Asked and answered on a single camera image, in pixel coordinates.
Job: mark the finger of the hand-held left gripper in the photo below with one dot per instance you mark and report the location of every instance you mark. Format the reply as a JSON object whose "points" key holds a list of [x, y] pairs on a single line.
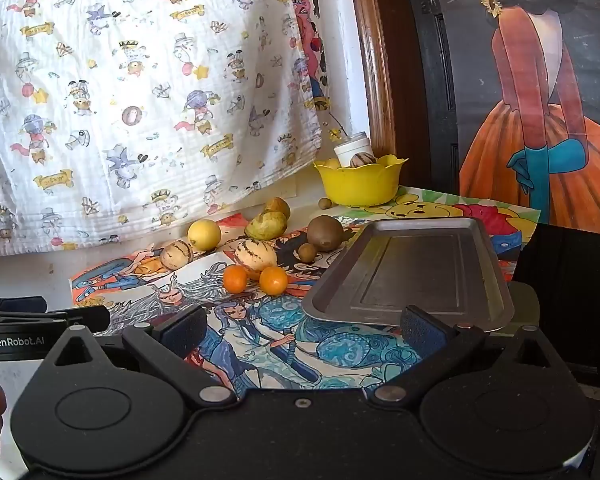
{"points": [[15, 305], [92, 317]]}

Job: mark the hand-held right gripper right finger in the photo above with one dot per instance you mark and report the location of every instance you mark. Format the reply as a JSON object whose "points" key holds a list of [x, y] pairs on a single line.
{"points": [[422, 332]]}

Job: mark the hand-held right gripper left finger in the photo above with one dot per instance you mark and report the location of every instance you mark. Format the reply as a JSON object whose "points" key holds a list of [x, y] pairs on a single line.
{"points": [[182, 332]]}

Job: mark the metal tray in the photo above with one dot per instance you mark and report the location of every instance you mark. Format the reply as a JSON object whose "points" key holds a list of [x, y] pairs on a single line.
{"points": [[420, 270]]}

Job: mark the orange tangerine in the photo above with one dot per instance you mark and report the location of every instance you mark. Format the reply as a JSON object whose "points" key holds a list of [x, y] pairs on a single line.
{"points": [[273, 280], [235, 279]]}

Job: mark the striped pepino melon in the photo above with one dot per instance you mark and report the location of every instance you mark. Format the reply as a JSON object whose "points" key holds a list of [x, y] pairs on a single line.
{"points": [[176, 255], [363, 160], [255, 255]]}

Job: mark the yellow lemon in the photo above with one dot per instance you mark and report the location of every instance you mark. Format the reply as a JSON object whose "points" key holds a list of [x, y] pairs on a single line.
{"points": [[204, 235]]}

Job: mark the large yellow-green pear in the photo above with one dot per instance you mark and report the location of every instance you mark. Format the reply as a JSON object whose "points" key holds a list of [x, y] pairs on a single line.
{"points": [[265, 227]]}

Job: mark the brown kiwi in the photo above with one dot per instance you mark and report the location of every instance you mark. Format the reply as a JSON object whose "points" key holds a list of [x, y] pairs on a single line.
{"points": [[325, 233]]}

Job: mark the small brown longan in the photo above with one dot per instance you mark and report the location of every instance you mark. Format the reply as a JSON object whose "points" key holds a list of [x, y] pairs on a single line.
{"points": [[324, 204], [307, 253]]}

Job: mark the small yellow pear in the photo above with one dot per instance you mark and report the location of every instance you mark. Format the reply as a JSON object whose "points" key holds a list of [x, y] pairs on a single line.
{"points": [[279, 205]]}

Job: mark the anime printed table mat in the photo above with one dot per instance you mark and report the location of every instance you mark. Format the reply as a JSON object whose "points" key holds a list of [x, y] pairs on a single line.
{"points": [[260, 330]]}

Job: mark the yellow bear drawing sheet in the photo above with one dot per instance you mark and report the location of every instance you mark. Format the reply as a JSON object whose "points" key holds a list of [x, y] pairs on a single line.
{"points": [[430, 207]]}

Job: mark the yellow flower-shaped bowl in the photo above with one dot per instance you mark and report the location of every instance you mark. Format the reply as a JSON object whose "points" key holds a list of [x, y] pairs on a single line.
{"points": [[360, 185]]}

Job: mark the white plastic jar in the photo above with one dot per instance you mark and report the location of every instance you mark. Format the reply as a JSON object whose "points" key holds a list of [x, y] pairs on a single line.
{"points": [[352, 147]]}

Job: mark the white cartoon printed blanket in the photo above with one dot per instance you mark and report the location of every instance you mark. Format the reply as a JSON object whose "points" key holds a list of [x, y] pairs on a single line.
{"points": [[130, 110]]}

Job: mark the black metal door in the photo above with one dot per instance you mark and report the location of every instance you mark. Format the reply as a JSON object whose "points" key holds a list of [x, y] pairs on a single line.
{"points": [[430, 85]]}

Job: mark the wall poster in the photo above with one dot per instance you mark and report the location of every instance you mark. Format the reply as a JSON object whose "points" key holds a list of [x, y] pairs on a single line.
{"points": [[530, 135]]}

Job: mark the wooden door frame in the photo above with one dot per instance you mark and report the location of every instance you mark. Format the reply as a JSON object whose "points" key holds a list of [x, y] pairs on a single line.
{"points": [[375, 60]]}

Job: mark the pink cartoon wall sticker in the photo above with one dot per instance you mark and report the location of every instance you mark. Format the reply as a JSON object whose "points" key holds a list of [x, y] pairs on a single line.
{"points": [[305, 35]]}

